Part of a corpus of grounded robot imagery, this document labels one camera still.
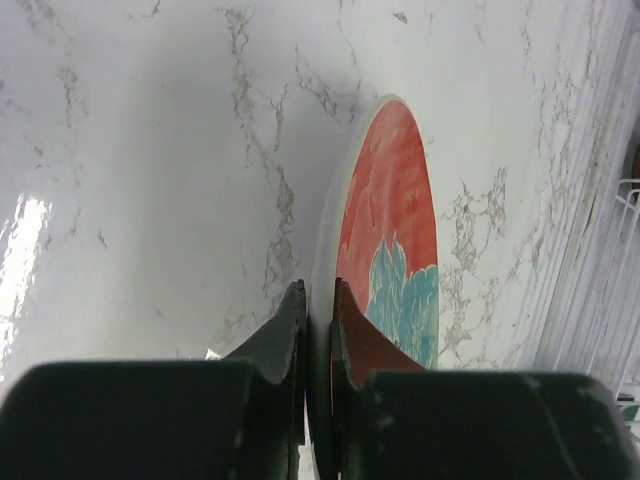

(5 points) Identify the red and teal plate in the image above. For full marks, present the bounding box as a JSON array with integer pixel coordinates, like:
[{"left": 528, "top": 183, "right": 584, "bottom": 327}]
[{"left": 307, "top": 95, "right": 439, "bottom": 479}]

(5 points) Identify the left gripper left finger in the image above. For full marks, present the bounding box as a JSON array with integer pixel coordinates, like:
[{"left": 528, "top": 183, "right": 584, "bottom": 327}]
[{"left": 1, "top": 281, "right": 307, "bottom": 479}]

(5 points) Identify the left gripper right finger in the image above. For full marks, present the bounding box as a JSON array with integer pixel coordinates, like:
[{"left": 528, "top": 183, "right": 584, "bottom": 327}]
[{"left": 331, "top": 280, "right": 625, "bottom": 479}]

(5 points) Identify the white wire dish rack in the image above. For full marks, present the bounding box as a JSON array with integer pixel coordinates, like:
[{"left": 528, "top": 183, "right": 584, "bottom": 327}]
[{"left": 521, "top": 1, "right": 639, "bottom": 406}]

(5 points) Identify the green binder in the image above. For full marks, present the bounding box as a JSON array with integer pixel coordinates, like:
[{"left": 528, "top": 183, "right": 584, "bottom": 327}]
[{"left": 618, "top": 401, "right": 639, "bottom": 425}]

